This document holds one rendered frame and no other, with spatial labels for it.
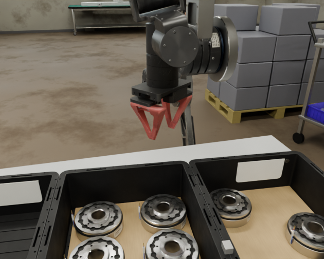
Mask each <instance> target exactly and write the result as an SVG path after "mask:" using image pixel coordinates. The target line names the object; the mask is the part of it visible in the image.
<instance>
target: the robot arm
mask: <svg viewBox="0 0 324 259"><path fill-rule="evenodd" d="M129 3H130V7H131V11H132V15H133V20H134V21H135V22H137V23H138V22H142V21H148V23H146V53H147V54H146V58H147V81H146V82H144V83H141V84H138V85H135V86H132V87H131V89H132V95H135V96H134V97H131V98H130V106H131V107H132V109H133V110H134V112H135V114H136V115H137V117H138V118H139V120H140V121H141V123H142V125H143V127H144V129H145V131H146V133H147V136H148V138H149V139H152V140H155V139H156V136H157V134H158V131H159V128H160V125H161V122H162V120H163V117H164V115H165V117H166V121H167V125H168V127H169V128H172V129H174V128H175V127H176V125H177V123H178V121H179V119H180V117H181V115H182V113H183V112H184V110H185V108H186V107H187V105H188V104H189V102H190V100H191V99H192V91H190V90H187V88H191V81H189V80H184V79H180V78H178V70H179V68H181V67H185V66H187V65H189V64H190V63H191V62H193V60H194V59H195V58H196V56H197V53H198V51H199V41H198V38H197V36H196V34H195V33H194V32H193V31H192V30H191V29H190V28H189V26H188V20H187V17H186V15H185V14H183V13H181V11H183V10H185V7H184V1H183V0H129ZM162 8H163V9H162ZM149 98H151V99H149ZM156 101H157V102H160V101H161V102H162V105H163V106H160V105H156ZM174 102H179V103H180V105H179V107H178V110H177V112H176V114H175V116H174V118H173V120H172V119H171V113H170V103H174ZM144 111H147V112H150V114H151V115H153V117H154V119H153V128H152V131H151V129H150V127H149V124H148V121H147V118H146V115H145V112H144Z"/></svg>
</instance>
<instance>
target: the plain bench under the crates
mask: <svg viewBox="0 0 324 259"><path fill-rule="evenodd" d="M287 151H291V150H290V149H289V148H287V147H286V146H285V145H284V144H282V143H281V142H280V141H278V140H277V139H276V138H275V137H273V136H272V135H270V136H262V137H253V138H245V139H237V140H229V141H221V142H213V143H204V144H196V145H188V146H180V147H172V148H167V149H158V150H150V151H142V152H134V153H126V154H118V155H109V156H101V157H93V158H84V159H76V160H68V161H60V162H52V163H44V164H35V165H27V166H19V167H14V168H6V169H0V176H4V175H16V174H28V173H40V172H57V173H59V175H60V174H61V173H62V172H64V171H67V170H76V169H88V168H100V167H112V166H119V165H131V164H143V163H155V162H166V161H179V160H181V161H185V162H187V163H188V164H189V161H190V160H193V159H203V158H214V157H227V156H239V155H250V154H263V153H274V152H287Z"/></svg>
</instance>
